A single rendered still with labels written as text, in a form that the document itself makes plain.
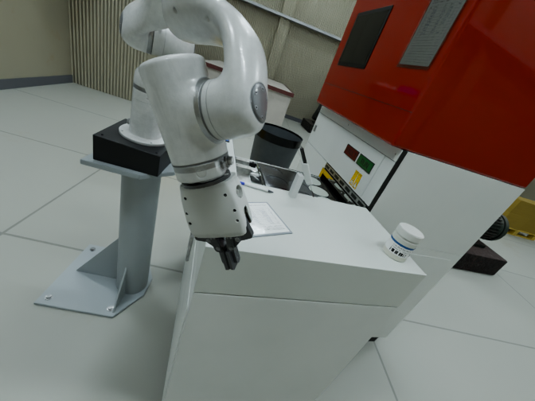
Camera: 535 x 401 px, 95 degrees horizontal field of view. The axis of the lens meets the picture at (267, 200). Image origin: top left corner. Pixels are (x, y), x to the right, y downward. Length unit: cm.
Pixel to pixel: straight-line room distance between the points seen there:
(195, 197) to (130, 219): 92
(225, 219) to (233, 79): 20
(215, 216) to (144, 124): 74
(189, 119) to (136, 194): 90
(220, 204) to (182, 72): 18
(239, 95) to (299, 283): 50
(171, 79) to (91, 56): 521
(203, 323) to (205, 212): 41
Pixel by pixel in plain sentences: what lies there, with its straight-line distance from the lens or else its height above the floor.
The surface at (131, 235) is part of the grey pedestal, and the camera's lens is 134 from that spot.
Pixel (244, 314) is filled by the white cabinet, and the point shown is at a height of 74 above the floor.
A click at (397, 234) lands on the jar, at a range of 80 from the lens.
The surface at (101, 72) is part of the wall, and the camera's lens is 550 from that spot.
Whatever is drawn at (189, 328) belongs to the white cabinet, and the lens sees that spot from 76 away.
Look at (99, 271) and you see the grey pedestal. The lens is 173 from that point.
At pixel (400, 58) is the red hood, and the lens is 115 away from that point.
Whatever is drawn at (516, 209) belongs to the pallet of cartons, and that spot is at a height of 52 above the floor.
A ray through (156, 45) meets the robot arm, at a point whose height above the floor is 126.
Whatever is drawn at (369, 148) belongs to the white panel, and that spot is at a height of 116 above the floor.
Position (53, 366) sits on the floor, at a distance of 152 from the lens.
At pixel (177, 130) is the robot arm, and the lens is 34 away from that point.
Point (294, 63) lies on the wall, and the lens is 867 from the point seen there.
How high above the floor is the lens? 132
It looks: 28 degrees down
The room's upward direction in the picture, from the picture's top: 21 degrees clockwise
